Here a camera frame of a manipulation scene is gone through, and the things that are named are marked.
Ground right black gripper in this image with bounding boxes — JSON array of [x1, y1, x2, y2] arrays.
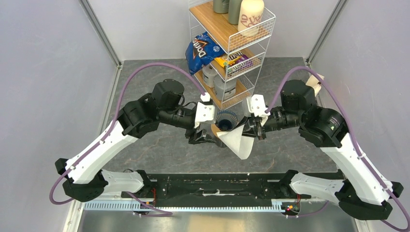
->
[[229, 106, 303, 140]]

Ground single white paper filter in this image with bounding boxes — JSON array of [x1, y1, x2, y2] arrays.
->
[[217, 125, 255, 160]]

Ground blue ribbed coffee dripper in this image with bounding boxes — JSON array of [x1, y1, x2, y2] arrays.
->
[[216, 110, 238, 131]]

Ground wooden ring dripper stand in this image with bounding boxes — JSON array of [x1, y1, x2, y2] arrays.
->
[[211, 124, 221, 138]]

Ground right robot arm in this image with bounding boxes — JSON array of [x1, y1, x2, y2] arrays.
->
[[241, 80, 403, 220]]

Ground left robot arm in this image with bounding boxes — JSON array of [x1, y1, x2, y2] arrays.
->
[[55, 79, 216, 202]]

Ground paper coffee filter stack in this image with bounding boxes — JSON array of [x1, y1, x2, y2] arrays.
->
[[306, 74, 322, 97]]

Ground grey canister lower shelf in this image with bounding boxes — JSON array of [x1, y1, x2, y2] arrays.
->
[[213, 77, 237, 101]]

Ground white canister lower shelf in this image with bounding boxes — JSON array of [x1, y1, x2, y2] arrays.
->
[[202, 64, 218, 88]]

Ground yellow M&M candy bag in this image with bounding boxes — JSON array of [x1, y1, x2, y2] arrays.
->
[[214, 51, 249, 70]]

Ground blue Doritos chip bag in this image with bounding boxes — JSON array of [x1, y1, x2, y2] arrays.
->
[[185, 32, 225, 75]]

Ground cream white bottle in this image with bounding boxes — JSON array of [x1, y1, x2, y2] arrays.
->
[[237, 0, 264, 37]]

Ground grey green bottle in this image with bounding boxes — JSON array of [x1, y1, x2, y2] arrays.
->
[[213, 0, 230, 14], [228, 0, 242, 25]]

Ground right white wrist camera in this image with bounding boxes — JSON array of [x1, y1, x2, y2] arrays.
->
[[242, 94, 270, 126]]

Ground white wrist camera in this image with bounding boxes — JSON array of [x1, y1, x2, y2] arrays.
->
[[194, 92, 216, 129], [242, 94, 270, 126]]

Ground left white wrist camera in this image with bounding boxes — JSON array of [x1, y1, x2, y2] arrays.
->
[[194, 92, 216, 129]]

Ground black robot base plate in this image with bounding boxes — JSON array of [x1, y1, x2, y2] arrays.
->
[[121, 173, 345, 209]]

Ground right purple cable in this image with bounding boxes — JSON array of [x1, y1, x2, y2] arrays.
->
[[265, 66, 410, 232]]

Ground purple cable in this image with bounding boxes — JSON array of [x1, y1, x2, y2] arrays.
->
[[49, 62, 207, 218], [265, 66, 410, 232]]

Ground white wire shelf rack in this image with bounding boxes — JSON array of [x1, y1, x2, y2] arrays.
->
[[188, 0, 276, 110]]

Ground aluminium rail frame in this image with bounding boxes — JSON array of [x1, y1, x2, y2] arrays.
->
[[63, 195, 372, 232]]

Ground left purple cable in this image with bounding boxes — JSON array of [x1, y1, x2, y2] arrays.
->
[[49, 62, 207, 218]]

